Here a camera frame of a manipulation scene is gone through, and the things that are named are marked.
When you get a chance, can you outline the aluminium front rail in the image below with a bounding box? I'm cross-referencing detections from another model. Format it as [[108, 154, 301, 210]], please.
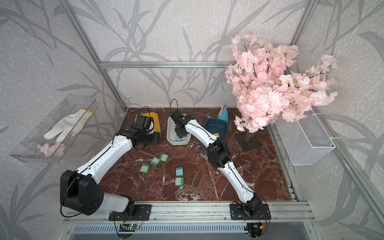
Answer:
[[62, 200, 316, 225]]

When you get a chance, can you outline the left circuit board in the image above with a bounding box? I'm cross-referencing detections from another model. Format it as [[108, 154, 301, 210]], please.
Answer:
[[119, 223, 142, 233]]

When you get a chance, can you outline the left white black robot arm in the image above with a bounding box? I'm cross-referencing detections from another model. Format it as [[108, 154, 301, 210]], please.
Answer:
[[60, 115, 161, 216]]

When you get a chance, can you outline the pink artificial blossom tree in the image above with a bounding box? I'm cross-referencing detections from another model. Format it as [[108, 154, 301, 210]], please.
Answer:
[[225, 32, 338, 145]]

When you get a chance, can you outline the dark teal storage box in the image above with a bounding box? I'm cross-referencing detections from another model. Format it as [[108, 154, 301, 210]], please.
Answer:
[[204, 118, 229, 139]]

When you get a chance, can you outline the teal pink spray bottle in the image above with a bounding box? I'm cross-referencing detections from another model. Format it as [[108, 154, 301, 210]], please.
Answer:
[[217, 104, 229, 122]]

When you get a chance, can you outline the yellow plastic storage box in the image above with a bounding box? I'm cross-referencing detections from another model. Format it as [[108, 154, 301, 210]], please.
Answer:
[[132, 113, 161, 145]]

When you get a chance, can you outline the white wire mesh basket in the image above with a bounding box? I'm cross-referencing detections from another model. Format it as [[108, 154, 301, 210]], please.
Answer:
[[276, 110, 336, 166]]

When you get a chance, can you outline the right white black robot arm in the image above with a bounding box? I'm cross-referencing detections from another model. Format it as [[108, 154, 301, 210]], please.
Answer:
[[170, 110, 263, 217]]

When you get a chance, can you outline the clear acrylic wall shelf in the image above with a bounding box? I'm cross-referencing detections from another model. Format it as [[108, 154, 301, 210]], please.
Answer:
[[10, 94, 99, 164]]

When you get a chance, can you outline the small pink flower sprig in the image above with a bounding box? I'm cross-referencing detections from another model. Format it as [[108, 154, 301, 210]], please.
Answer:
[[37, 142, 66, 158]]

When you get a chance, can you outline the white work glove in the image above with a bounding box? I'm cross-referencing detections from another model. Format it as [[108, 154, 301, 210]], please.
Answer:
[[44, 109, 93, 143]]

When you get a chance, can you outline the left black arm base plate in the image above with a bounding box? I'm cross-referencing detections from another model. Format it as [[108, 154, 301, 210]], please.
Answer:
[[108, 204, 152, 222]]

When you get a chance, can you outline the right circuit board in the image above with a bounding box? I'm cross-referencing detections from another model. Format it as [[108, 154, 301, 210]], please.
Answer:
[[244, 223, 267, 235]]

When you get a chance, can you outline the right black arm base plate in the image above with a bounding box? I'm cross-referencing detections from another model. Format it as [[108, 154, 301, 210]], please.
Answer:
[[230, 202, 271, 221]]

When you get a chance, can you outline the circuit board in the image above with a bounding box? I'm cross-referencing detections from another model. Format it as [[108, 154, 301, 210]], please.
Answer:
[[119, 223, 142, 233], [244, 223, 267, 235]]

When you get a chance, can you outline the white plastic storage box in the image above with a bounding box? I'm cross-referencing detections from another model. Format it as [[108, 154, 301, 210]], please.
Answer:
[[167, 117, 192, 146]]

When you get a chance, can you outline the green plug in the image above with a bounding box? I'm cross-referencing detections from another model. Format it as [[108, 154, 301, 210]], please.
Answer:
[[159, 154, 169, 163], [140, 164, 150, 174], [150, 157, 161, 167], [175, 177, 186, 187]]

